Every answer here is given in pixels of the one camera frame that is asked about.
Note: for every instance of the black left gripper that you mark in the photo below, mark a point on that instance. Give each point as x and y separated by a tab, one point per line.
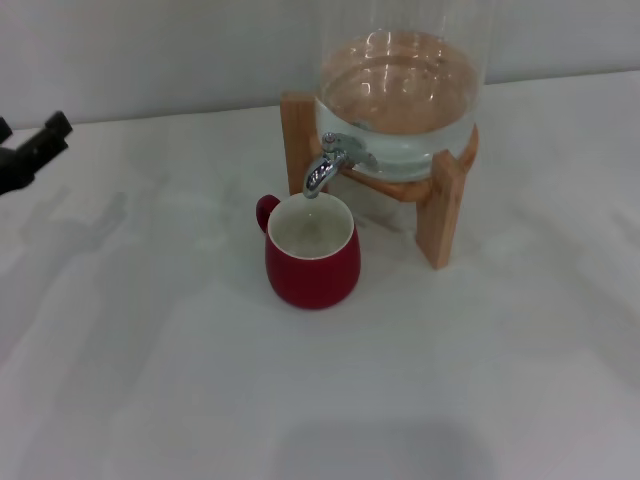
12	172

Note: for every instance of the red ceramic cup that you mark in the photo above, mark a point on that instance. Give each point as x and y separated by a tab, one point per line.
315	275

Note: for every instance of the chrome faucet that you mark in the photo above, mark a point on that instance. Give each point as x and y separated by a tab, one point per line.
325	170

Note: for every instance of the glass water dispenser jar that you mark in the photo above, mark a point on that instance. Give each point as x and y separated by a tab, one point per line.
400	135

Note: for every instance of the white tablecloth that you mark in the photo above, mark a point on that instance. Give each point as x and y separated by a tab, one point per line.
350	375

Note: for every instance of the wooden dispenser stand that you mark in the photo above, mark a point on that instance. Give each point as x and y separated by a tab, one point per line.
445	225

